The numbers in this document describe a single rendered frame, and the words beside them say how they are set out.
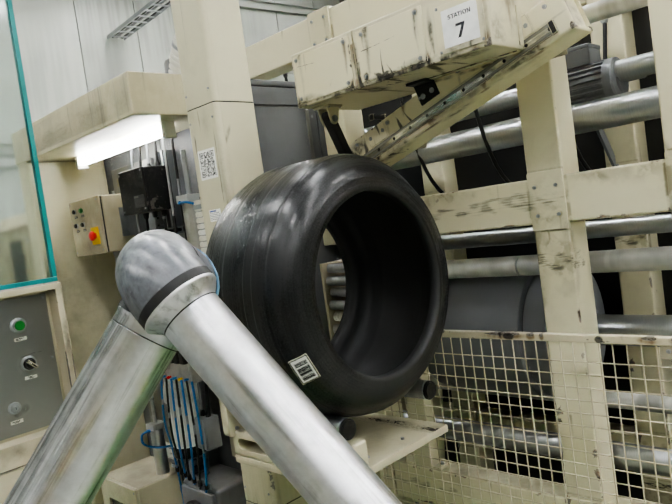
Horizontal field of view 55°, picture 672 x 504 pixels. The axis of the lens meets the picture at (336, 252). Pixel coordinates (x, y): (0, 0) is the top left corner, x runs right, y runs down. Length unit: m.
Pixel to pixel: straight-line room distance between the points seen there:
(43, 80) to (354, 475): 10.52
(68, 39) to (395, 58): 10.06
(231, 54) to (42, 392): 0.99
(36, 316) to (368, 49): 1.07
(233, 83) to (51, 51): 9.65
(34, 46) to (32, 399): 9.64
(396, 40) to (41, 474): 1.13
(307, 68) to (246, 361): 1.10
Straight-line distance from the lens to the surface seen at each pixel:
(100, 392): 1.01
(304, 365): 1.26
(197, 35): 1.71
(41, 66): 11.17
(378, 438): 1.59
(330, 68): 1.71
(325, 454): 0.81
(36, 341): 1.83
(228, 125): 1.66
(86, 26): 11.63
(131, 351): 1.00
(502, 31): 1.48
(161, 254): 0.87
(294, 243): 1.24
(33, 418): 1.85
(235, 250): 1.31
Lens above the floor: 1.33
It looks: 3 degrees down
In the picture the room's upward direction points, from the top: 8 degrees counter-clockwise
